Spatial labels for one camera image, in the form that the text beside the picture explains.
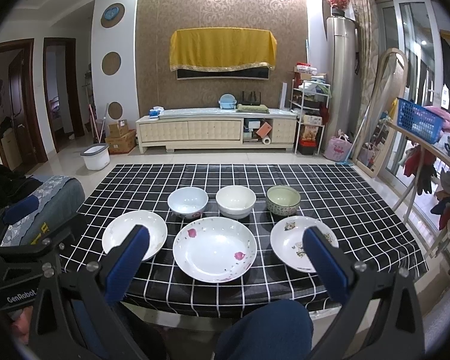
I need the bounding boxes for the plain white plate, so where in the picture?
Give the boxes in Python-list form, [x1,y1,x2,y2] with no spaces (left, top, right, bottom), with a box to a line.
[101,210,168,262]

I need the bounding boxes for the white plate bird pattern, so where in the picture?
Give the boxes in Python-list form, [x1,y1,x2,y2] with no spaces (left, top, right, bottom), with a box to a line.
[270,215,339,273]

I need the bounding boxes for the white plate pink flowers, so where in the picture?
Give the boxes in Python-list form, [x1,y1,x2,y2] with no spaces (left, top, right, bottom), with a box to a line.
[172,217,257,284]

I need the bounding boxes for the white bowl red pattern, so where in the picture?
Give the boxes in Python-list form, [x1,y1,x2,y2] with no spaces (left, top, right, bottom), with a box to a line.
[167,187,209,219]

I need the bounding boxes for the green patterned bowl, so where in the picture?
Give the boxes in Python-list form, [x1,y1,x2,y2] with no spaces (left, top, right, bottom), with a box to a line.
[266,185,301,217]

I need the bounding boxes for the plain white bowl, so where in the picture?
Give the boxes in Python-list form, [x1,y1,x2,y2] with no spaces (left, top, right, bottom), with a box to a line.
[216,185,256,219]

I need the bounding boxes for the left hand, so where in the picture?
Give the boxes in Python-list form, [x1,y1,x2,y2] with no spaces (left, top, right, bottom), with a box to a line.
[11,306,33,345]

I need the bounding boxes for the black white checkered tablecloth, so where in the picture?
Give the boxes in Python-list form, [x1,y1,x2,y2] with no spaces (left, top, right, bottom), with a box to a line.
[61,164,428,319]

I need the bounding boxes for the blue trouser knee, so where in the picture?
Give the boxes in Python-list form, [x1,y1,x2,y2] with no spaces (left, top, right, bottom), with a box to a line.
[214,300,314,359]

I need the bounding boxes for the white mop bucket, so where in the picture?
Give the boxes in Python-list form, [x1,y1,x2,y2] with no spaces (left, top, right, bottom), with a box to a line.
[80,143,110,171]

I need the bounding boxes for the wooden clothes rack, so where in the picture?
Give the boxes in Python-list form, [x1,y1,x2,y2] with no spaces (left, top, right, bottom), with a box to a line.
[385,120,450,258]

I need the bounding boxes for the cardboard boxes stack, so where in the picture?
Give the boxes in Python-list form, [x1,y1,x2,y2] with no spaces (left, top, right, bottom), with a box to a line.
[105,119,136,155]

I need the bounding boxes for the wooden framed mirror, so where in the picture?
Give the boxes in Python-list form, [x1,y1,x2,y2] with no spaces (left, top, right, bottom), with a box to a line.
[352,48,408,178]

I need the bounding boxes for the pink bag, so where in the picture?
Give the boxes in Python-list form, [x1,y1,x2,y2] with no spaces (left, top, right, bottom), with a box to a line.
[323,136,352,162]

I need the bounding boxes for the cream TV cabinet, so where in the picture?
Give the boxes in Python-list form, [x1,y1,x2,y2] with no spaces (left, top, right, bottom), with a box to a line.
[136,108,297,153]

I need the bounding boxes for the silver standing air conditioner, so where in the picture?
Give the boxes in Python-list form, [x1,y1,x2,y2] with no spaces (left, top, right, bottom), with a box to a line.
[325,16,358,141]

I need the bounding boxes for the white metal shelf rack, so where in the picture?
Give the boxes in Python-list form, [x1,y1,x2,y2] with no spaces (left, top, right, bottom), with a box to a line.
[289,77,332,155]

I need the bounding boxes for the yellow cloth covered television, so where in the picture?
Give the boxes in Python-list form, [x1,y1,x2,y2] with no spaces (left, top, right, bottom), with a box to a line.
[169,27,277,80]

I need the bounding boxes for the red flower vase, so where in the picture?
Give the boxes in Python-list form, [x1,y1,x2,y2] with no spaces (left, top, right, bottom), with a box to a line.
[325,0,350,17]

